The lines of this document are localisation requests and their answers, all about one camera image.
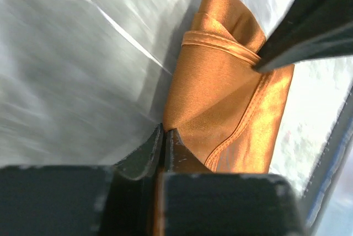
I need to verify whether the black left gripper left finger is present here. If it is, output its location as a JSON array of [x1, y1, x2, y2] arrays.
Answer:
[[1, 125, 163, 235]]

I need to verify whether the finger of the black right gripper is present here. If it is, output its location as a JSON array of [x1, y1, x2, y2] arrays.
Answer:
[[254, 0, 352, 72]]

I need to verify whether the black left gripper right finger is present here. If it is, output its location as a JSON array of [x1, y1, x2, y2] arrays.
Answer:
[[162, 130, 306, 235]]

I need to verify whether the orange cloth napkin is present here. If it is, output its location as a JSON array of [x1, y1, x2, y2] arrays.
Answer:
[[163, 0, 294, 174]]

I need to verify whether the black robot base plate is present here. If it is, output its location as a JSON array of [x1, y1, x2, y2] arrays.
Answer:
[[299, 89, 352, 235]]

